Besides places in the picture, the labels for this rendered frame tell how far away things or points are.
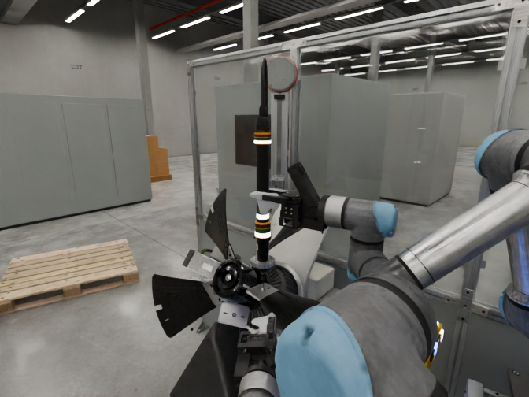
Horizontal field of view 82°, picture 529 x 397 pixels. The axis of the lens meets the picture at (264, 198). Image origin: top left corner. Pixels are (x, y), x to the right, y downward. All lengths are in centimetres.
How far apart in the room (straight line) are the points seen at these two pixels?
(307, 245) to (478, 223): 67
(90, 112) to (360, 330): 614
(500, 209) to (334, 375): 46
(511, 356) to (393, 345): 123
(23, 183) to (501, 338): 602
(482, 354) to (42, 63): 1294
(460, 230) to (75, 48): 1319
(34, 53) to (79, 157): 723
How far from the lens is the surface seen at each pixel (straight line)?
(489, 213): 66
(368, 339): 32
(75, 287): 357
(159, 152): 901
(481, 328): 152
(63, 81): 1312
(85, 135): 626
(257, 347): 72
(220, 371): 97
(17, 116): 608
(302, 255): 117
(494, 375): 161
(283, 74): 149
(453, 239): 64
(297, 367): 33
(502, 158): 80
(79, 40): 1351
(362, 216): 69
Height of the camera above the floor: 168
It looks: 15 degrees down
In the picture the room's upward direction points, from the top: straight up
